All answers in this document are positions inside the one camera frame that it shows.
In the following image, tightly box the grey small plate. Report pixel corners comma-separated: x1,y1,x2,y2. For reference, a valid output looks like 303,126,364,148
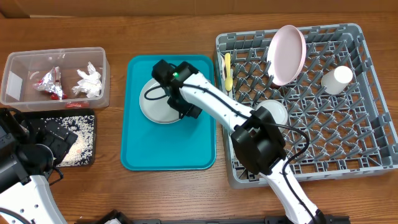
139,78,180,124

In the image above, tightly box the red sauce packet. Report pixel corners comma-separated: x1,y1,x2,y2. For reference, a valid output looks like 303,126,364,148
65,102,86,109

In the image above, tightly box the silver foil wrapper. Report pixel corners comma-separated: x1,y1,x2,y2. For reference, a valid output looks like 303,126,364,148
33,67,68,100

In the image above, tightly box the white plastic knife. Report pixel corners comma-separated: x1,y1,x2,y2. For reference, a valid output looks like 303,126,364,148
221,56,226,82

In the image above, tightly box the yellow plastic spoon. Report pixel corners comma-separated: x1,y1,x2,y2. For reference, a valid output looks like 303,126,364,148
224,53,233,91

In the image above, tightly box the white napkin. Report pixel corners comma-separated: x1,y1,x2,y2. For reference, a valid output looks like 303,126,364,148
72,62,102,98

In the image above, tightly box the grey bowl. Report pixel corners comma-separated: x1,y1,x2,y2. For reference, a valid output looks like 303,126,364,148
255,100,289,125

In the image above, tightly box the white large plate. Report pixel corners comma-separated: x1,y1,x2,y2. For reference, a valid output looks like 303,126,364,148
267,25,307,86

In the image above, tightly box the white plastic cup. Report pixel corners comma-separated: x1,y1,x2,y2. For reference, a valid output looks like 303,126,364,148
321,66,353,95

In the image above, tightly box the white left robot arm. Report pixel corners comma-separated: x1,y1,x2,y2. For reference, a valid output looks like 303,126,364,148
1,108,78,223

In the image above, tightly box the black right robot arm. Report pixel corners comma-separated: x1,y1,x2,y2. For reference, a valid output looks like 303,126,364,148
152,60,326,223

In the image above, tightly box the grey dishwasher rack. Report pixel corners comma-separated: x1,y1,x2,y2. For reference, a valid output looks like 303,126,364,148
215,23,397,181

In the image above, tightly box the black plastic tray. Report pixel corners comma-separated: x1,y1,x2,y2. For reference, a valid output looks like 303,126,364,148
24,108,96,166

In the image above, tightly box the spilled white rice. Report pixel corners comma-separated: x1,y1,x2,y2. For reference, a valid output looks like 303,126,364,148
45,115,95,167

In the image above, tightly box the clear plastic bin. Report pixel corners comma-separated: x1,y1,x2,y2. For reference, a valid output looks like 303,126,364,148
1,47,110,111

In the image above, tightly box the teal serving tray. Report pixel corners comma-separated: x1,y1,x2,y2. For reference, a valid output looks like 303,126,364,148
121,55,216,171

